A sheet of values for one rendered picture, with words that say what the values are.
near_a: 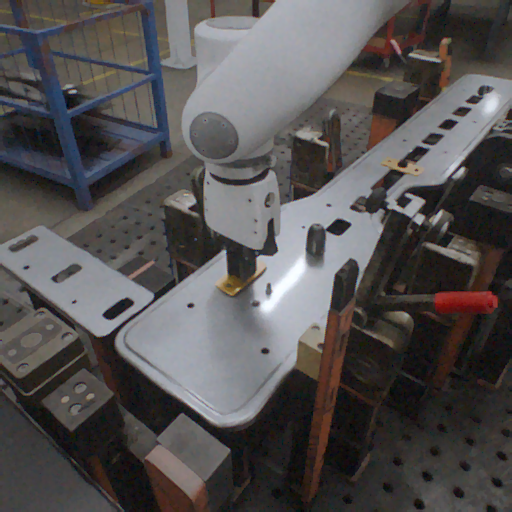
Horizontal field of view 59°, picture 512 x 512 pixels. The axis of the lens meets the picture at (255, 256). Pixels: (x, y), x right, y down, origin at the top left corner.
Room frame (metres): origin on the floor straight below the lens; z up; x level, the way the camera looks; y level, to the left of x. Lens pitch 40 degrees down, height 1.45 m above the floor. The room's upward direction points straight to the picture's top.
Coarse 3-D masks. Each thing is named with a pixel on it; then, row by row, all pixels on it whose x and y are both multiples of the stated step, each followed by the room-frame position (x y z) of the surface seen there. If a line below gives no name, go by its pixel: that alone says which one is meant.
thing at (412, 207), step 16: (384, 192) 0.39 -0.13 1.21; (368, 208) 0.38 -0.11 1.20; (384, 208) 0.38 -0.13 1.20; (400, 208) 0.36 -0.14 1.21; (416, 208) 0.36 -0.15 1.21; (384, 224) 0.36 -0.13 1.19; (400, 224) 0.35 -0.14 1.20; (416, 224) 0.35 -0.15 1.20; (432, 224) 0.35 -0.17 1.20; (384, 240) 0.36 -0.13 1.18; (400, 240) 0.35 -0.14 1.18; (384, 256) 0.36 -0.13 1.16; (368, 272) 0.36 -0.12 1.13; (384, 272) 0.35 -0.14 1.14; (368, 288) 0.36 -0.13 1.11; (368, 304) 0.36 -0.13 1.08
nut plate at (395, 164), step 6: (384, 162) 0.85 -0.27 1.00; (390, 162) 0.85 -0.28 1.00; (396, 162) 0.85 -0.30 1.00; (402, 162) 0.83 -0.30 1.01; (408, 162) 0.84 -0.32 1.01; (396, 168) 0.83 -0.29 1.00; (402, 168) 0.82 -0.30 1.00; (408, 168) 0.82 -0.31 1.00; (414, 168) 0.83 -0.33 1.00; (420, 168) 0.82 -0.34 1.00; (414, 174) 0.80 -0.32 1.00; (420, 174) 0.81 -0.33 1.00
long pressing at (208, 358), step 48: (480, 96) 1.24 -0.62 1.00; (384, 144) 0.94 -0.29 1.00; (336, 192) 0.74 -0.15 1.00; (288, 240) 0.59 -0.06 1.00; (336, 240) 0.59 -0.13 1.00; (192, 288) 0.47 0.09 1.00; (288, 288) 0.47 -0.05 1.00; (144, 336) 0.38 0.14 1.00; (192, 336) 0.38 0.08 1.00; (240, 336) 0.38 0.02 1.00; (288, 336) 0.38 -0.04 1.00; (192, 384) 0.31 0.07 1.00; (240, 384) 0.31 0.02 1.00
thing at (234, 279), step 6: (258, 264) 0.52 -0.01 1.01; (264, 264) 0.52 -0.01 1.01; (234, 270) 0.50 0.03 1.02; (258, 270) 0.51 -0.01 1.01; (222, 276) 0.49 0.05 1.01; (228, 276) 0.49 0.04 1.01; (234, 276) 0.49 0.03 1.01; (252, 276) 0.49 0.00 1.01; (216, 282) 0.48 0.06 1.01; (222, 282) 0.48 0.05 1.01; (228, 282) 0.48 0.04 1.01; (234, 282) 0.48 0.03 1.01; (240, 282) 0.48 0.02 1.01; (246, 282) 0.48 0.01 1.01; (222, 288) 0.47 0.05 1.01; (228, 288) 0.47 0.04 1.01; (234, 288) 0.47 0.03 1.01; (240, 288) 0.47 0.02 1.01; (234, 294) 0.46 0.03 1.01
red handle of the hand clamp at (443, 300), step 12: (384, 300) 0.36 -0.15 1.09; (396, 300) 0.36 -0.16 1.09; (408, 300) 0.35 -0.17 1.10; (420, 300) 0.34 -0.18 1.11; (432, 300) 0.33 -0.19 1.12; (444, 300) 0.32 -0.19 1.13; (456, 300) 0.32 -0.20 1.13; (468, 300) 0.31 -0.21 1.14; (480, 300) 0.31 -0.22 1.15; (492, 300) 0.30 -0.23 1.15; (444, 312) 0.32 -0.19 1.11; (456, 312) 0.31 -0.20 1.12; (468, 312) 0.31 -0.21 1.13; (480, 312) 0.30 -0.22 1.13; (492, 312) 0.30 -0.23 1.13
